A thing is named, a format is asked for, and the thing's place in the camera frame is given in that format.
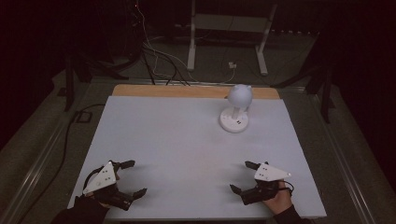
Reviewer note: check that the small white plug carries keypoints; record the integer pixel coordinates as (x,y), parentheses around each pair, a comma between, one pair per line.
(232,65)

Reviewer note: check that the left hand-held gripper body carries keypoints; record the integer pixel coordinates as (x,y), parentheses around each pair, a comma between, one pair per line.
(104,178)

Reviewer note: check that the person's right hand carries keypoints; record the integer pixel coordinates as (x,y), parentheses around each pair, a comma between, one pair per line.
(280,202)

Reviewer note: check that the white table mat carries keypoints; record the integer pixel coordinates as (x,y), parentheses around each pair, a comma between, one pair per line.
(186,149)

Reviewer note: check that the white metal stand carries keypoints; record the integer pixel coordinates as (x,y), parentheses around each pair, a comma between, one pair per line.
(227,23)

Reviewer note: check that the person's left hand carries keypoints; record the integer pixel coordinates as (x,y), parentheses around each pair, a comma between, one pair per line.
(105,205)

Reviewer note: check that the white round-headed desk lamp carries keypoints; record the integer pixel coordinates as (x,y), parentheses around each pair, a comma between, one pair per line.
(239,99)

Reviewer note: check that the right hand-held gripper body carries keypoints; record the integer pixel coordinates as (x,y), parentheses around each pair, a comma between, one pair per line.
(270,173)

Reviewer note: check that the metal floor rail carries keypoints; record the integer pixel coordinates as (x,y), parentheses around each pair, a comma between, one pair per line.
(345,174)
(31,183)

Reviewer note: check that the black tripod stand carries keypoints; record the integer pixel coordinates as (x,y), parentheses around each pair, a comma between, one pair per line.
(325,93)
(70,84)

